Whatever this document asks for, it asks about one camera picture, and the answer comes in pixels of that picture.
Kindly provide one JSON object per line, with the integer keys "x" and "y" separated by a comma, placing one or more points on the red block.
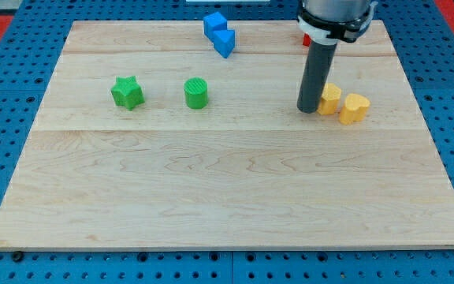
{"x": 306, "y": 40}

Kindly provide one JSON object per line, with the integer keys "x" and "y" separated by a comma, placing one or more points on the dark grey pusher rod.
{"x": 315, "y": 74}

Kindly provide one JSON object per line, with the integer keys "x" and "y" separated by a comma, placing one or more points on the green cylinder block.
{"x": 196, "y": 93}

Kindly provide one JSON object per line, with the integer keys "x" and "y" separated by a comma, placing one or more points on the blue triangle block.
{"x": 224, "y": 42}

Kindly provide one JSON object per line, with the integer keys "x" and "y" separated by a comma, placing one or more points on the green star block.
{"x": 127, "y": 92}

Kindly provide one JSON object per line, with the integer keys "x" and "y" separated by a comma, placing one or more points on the wooden board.
{"x": 248, "y": 172}

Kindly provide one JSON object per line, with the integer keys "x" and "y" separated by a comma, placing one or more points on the yellow hexagon block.
{"x": 330, "y": 99}

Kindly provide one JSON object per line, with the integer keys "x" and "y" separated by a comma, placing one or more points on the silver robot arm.
{"x": 327, "y": 22}

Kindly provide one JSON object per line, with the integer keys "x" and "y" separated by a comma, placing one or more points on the yellow heart block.
{"x": 354, "y": 109}

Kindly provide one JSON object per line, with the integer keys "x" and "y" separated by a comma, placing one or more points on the blue cube block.
{"x": 212, "y": 23}

